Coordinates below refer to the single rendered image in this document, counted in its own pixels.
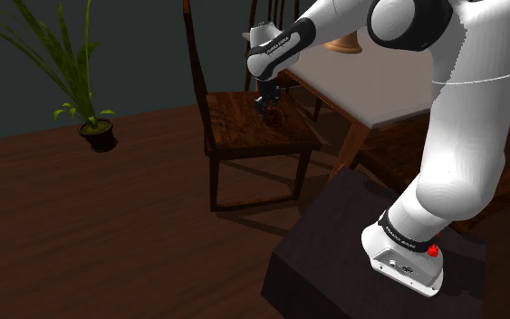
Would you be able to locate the tan rounded object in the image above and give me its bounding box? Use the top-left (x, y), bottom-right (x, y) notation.
top-left (322, 30), bottom-right (364, 55)

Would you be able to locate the white top wooden table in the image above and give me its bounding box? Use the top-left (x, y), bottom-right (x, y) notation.
top-left (279, 25), bottom-right (510, 183)

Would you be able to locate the dark robot stand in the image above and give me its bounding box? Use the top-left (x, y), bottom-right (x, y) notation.
top-left (261, 167), bottom-right (488, 319)

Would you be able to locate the potted green plant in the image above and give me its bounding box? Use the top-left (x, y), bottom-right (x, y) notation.
top-left (0, 0), bottom-right (120, 154)

